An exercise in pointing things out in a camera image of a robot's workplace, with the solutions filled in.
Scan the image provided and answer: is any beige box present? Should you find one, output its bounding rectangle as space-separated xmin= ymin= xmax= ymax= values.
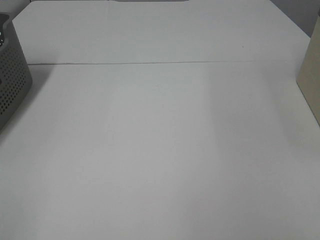
xmin=297 ymin=16 xmax=320 ymax=115

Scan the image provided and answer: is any grey perforated plastic basket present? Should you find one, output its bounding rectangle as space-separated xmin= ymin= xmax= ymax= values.
xmin=0 ymin=12 xmax=33 ymax=129

